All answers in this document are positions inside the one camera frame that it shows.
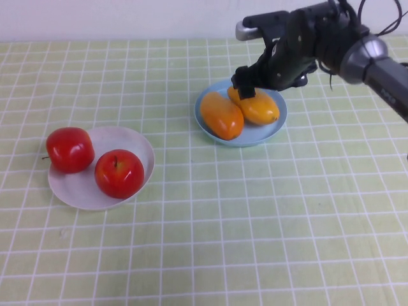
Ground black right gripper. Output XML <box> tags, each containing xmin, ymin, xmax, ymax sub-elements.
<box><xmin>231</xmin><ymin>8</ymin><xmax>321</xmax><ymax>98</ymax></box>

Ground yellow orange mango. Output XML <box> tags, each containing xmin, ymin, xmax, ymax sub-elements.
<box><xmin>226</xmin><ymin>85</ymin><xmax>281</xmax><ymax>126</ymax></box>

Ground orange reddish mango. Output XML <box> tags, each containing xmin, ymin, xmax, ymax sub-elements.
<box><xmin>200</xmin><ymin>91</ymin><xmax>245</xmax><ymax>141</ymax></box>

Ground red apple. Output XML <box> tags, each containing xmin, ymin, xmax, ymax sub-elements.
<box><xmin>94</xmin><ymin>149</ymin><xmax>145</xmax><ymax>200</ymax></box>
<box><xmin>42</xmin><ymin>127</ymin><xmax>96</xmax><ymax>175</ymax></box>

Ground light blue plate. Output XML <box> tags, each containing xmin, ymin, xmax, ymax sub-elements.
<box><xmin>194</xmin><ymin>79</ymin><xmax>288</xmax><ymax>148</ymax></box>

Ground white plate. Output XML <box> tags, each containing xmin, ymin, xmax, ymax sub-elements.
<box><xmin>47</xmin><ymin>126</ymin><xmax>156</xmax><ymax>212</ymax></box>

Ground green checked tablecloth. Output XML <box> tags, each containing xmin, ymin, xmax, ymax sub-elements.
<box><xmin>0</xmin><ymin>34</ymin><xmax>408</xmax><ymax>306</ymax></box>

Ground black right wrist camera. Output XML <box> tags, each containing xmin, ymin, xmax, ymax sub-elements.
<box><xmin>235</xmin><ymin>11</ymin><xmax>289</xmax><ymax>42</ymax></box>

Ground black right camera cable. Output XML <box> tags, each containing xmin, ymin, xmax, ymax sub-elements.
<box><xmin>358</xmin><ymin>0</ymin><xmax>408</xmax><ymax>38</ymax></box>

